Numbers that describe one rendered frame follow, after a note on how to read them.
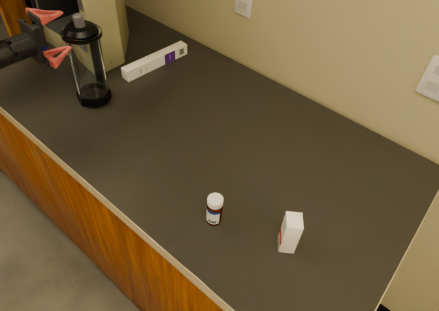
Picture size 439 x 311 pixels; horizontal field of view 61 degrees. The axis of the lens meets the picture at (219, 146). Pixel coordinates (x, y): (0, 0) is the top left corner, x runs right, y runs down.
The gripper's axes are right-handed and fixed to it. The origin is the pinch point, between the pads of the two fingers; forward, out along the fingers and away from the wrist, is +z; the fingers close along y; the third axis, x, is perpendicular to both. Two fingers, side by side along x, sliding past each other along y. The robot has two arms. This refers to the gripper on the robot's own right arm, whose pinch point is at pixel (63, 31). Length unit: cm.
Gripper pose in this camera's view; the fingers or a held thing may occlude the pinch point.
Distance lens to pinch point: 107.6
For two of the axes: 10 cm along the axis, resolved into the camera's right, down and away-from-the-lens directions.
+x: -7.5, -5.0, 4.4
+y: 0.6, -7.1, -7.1
